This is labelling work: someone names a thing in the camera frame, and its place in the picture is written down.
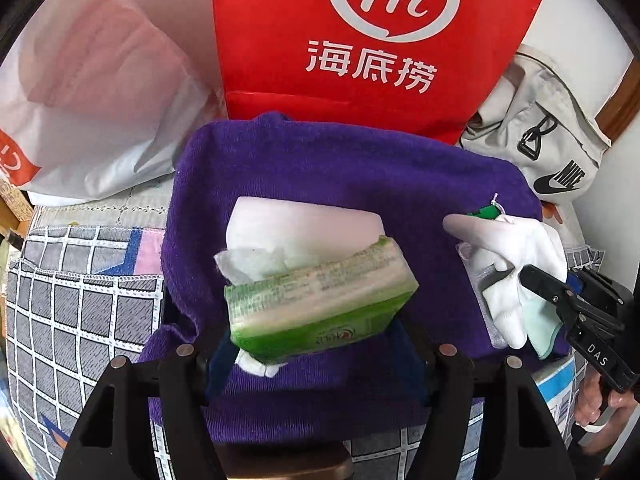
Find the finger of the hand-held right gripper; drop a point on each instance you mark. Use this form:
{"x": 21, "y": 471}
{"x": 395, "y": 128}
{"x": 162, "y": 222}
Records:
{"x": 597, "y": 287}
{"x": 545, "y": 285}

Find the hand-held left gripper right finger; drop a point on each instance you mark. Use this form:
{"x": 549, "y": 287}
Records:
{"x": 412, "y": 360}

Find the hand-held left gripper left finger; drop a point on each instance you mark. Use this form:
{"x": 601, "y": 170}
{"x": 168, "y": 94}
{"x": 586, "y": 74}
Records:
{"x": 220, "y": 375}

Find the light green cloth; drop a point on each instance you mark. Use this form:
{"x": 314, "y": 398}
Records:
{"x": 542, "y": 330}

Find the green sachet packet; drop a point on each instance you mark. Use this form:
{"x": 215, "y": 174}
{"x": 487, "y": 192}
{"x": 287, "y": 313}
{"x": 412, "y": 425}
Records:
{"x": 485, "y": 211}

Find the green tissue pack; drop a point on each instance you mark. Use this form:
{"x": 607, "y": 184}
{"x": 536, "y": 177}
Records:
{"x": 310, "y": 305}

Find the person's right hand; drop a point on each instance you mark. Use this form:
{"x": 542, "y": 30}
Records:
{"x": 590, "y": 400}

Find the blue tissue pack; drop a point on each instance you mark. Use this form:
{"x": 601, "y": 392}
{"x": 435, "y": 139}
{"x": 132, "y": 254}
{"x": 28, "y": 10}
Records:
{"x": 557, "y": 390}

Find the grey checkered star blanket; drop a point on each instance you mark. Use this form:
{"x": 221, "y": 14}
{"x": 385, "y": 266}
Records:
{"x": 75, "y": 310}

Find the grey waist bag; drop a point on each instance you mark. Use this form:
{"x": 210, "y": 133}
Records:
{"x": 550, "y": 110}

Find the purple towel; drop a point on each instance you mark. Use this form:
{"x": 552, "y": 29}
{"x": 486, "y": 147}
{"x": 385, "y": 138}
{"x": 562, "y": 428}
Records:
{"x": 325, "y": 170}

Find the red paper bag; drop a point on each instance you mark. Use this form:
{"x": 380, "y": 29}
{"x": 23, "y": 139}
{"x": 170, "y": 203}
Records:
{"x": 380, "y": 100}

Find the patterned cardboard box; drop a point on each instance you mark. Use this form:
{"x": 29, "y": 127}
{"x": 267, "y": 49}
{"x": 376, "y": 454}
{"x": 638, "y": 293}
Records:
{"x": 10, "y": 202}

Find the white plastic shopping bag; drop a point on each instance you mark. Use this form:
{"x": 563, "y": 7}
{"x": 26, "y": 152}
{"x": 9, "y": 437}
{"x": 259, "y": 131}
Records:
{"x": 100, "y": 110}

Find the brown wooden door frame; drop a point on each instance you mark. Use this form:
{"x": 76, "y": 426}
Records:
{"x": 622, "y": 110}

